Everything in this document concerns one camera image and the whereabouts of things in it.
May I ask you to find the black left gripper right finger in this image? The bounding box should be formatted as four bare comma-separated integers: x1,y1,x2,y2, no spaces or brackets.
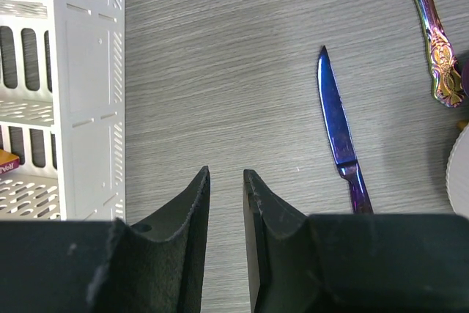
243,169,468,312

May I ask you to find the blue metallic knife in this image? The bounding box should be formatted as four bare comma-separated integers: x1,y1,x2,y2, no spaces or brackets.
317,46,373,213

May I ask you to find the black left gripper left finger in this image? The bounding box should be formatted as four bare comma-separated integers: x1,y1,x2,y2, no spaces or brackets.
1,167,210,312

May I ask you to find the white round divided container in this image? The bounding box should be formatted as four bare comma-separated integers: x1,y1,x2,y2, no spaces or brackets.
446,127,469,218

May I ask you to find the white plastic file organizer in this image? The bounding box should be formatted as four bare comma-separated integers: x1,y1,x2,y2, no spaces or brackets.
1,0,125,221

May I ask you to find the gold spoon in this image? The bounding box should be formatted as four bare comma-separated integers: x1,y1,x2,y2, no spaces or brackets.
457,120,469,131

